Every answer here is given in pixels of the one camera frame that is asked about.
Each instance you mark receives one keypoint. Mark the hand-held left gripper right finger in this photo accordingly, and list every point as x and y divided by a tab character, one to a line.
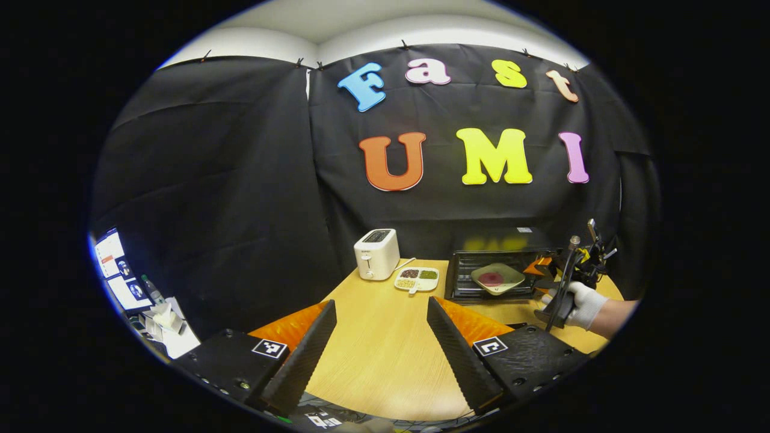
460	361

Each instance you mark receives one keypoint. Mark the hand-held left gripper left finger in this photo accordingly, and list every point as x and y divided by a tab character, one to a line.
301	361

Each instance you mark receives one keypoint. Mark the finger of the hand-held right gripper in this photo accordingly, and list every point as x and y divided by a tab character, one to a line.
538	267
544	283

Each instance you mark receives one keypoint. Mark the cream square plate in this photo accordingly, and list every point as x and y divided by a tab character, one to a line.
508	282

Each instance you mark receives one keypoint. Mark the black electric oven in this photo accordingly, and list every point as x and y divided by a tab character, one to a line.
499	240

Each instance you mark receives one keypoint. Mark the pink round food slice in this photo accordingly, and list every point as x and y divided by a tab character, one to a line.
491	278

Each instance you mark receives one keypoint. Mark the white compartment tray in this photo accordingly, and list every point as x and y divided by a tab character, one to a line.
416	280

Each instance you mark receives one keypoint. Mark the white toaster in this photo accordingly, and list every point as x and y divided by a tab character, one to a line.
376	255

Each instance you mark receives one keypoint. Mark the white crumpled paper box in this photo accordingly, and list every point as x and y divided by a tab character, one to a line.
162	319

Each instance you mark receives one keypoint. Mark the plastic bottle green cap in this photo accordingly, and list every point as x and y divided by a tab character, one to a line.
152	290

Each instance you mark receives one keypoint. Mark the black backdrop cloth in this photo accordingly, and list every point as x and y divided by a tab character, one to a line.
240	180

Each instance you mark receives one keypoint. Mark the computer monitor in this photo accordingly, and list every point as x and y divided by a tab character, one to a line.
117	270

